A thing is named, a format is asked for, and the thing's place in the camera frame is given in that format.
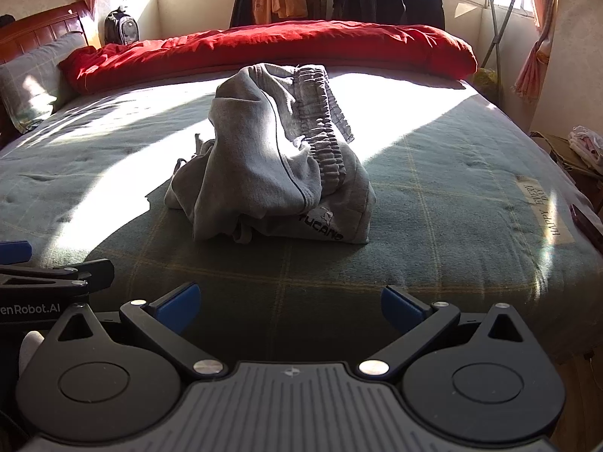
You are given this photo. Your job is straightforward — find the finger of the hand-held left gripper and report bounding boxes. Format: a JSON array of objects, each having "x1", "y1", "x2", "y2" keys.
[
  {"x1": 0, "y1": 241, "x2": 33, "y2": 263},
  {"x1": 0, "y1": 259, "x2": 115, "y2": 295}
]

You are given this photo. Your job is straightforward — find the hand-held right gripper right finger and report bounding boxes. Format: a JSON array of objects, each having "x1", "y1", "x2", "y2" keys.
[{"x1": 352, "y1": 285, "x2": 538, "y2": 382}]

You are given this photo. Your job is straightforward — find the grey plaid pillow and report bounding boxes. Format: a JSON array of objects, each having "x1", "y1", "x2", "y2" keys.
[{"x1": 0, "y1": 33, "x2": 90, "y2": 135}]

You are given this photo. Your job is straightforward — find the grey sweatpants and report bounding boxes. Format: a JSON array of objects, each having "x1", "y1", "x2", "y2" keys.
[{"x1": 165, "y1": 63, "x2": 378, "y2": 246}]

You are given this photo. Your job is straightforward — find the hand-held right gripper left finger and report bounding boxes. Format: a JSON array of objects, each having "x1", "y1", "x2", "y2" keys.
[{"x1": 44, "y1": 282, "x2": 229, "y2": 380}]

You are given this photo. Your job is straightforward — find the dark hanging garment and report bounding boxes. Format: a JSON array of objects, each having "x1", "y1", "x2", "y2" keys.
[{"x1": 230, "y1": 0, "x2": 257, "y2": 28}]

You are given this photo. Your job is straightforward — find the dark red case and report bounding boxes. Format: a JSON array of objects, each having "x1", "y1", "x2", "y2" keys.
[{"x1": 570, "y1": 204, "x2": 603, "y2": 250}]

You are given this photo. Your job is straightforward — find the metal clothes drying rack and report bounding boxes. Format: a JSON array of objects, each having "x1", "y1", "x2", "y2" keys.
[{"x1": 391, "y1": 0, "x2": 519, "y2": 73}]

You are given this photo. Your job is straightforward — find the red quilt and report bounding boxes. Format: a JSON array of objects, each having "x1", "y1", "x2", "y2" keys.
[{"x1": 59, "y1": 23, "x2": 478, "y2": 95}]

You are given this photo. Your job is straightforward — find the bed with green plaid sheet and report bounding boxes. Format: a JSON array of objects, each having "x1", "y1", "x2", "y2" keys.
[{"x1": 0, "y1": 63, "x2": 603, "y2": 368}]

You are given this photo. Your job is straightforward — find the cardboard box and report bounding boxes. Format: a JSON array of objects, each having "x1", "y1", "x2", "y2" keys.
[{"x1": 530, "y1": 132, "x2": 603, "y2": 180}]

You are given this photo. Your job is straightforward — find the white folded clothes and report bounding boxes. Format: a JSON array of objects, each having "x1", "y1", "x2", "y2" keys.
[{"x1": 568, "y1": 125, "x2": 603, "y2": 175}]

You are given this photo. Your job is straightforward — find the brown hanging garment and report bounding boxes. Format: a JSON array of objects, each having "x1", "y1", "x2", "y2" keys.
[{"x1": 304, "y1": 0, "x2": 331, "y2": 22}]

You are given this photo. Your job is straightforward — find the wooden headboard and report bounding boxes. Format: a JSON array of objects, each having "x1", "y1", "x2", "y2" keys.
[{"x1": 0, "y1": 2, "x2": 95, "y2": 151}]

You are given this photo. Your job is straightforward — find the black backpack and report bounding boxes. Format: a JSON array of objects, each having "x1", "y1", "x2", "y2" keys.
[{"x1": 104, "y1": 8, "x2": 141, "y2": 47}]

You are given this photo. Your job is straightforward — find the person's left hand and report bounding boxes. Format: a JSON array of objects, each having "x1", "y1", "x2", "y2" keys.
[{"x1": 19, "y1": 331, "x2": 46, "y2": 377}]

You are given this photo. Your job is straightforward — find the yellow-green bag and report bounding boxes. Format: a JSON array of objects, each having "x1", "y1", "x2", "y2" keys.
[{"x1": 473, "y1": 68, "x2": 500, "y2": 99}]

